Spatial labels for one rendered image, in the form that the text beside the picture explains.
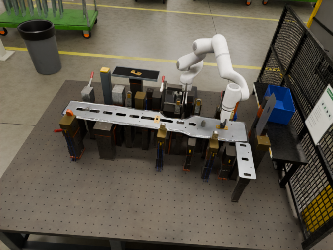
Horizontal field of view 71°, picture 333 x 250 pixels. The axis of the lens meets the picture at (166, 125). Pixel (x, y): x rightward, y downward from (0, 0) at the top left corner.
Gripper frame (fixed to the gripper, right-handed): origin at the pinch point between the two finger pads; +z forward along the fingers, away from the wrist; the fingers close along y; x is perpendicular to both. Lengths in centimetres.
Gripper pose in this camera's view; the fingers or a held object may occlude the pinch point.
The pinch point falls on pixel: (222, 124)
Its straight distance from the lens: 166.8
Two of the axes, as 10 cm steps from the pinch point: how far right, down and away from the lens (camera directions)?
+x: 9.9, 1.3, -0.6
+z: -0.6, 7.3, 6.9
